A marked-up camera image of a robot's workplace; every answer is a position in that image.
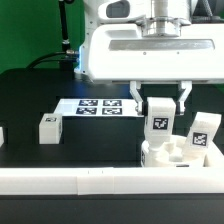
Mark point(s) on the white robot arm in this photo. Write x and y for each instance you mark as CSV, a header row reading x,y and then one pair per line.
x,y
164,18

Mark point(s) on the white U-shaped barrier wall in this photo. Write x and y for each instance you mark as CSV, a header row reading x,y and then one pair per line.
x,y
90,181

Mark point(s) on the white marker sheet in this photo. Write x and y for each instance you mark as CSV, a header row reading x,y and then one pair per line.
x,y
97,108

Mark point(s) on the white round stool seat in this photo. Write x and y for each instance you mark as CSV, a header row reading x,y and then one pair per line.
x,y
170,154

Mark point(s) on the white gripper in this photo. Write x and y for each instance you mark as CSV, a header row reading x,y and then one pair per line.
x,y
119,52

